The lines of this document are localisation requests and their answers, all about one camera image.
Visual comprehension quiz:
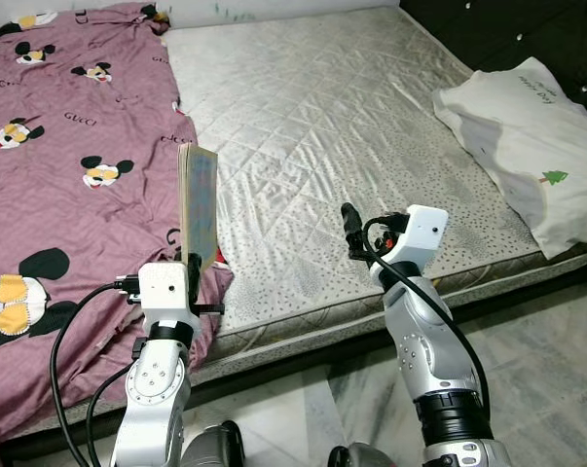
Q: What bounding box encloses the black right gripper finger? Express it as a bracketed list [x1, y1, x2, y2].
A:
[340, 202, 364, 256]

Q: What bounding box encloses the yellow and blue picture book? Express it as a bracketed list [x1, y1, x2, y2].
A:
[176, 141, 221, 273]

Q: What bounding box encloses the white pillow with green tree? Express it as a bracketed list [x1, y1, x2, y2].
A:
[432, 56, 587, 261]

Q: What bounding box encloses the pink cartoon mouse print blanket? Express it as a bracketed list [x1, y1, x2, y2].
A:
[0, 0, 236, 453]

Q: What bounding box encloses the grey quilted mattress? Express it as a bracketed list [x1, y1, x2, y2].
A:
[162, 5, 587, 366]

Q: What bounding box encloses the grey robot right leg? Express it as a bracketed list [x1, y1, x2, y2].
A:
[327, 443, 411, 467]

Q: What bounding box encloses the black tufted headboard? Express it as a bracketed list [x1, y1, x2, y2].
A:
[400, 0, 587, 113]

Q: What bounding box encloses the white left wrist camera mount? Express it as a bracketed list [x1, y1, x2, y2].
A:
[137, 261, 202, 337]

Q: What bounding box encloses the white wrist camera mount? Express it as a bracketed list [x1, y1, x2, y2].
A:
[137, 261, 202, 337]
[379, 206, 448, 283]

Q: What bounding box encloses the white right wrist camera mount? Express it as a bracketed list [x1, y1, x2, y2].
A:
[379, 206, 448, 283]

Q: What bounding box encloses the black left wrist camera cable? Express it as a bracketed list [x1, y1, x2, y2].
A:
[50, 274, 143, 467]

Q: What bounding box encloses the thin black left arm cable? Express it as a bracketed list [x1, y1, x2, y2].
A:
[87, 336, 148, 467]

